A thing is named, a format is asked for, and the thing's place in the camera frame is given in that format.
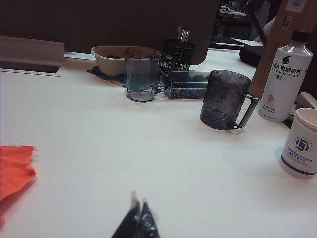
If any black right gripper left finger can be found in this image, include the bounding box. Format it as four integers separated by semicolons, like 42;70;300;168
111;190;141;238

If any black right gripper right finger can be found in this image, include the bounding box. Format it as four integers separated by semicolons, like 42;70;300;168
136;198;160;238

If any orange microfiber cloth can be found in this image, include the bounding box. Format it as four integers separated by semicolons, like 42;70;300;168
0;145;37;223

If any clear dotted plastic box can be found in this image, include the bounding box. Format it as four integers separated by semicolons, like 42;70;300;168
160;70;210;100

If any transparent blue plastic cup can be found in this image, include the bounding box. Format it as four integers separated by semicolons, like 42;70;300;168
124;47;163;102

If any green round object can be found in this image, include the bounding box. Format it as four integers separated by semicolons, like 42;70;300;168
192;74;208;94

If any white paper bowl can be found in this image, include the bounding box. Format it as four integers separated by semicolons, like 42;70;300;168
90;46;156;76

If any black mesh pen holder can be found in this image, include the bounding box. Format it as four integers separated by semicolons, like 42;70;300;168
162;39;196;85

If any white printed paper cup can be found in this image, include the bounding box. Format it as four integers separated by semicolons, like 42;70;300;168
278;108;317;180

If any white labelled drink bottle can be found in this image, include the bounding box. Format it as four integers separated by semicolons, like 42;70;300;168
257;29;314;123

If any black zipper pouch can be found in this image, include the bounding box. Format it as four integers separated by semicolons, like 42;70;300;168
239;46;264;68

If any brown desk divider panel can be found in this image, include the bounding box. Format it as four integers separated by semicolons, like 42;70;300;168
0;0;221;67

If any white flat paper sheet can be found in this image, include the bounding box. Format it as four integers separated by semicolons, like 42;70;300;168
231;37;264;48

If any brown cardboard box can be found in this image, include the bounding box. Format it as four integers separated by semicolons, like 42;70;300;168
249;0;317;99

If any dark grey handled mug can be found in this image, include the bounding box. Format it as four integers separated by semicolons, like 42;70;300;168
200;70;259;131

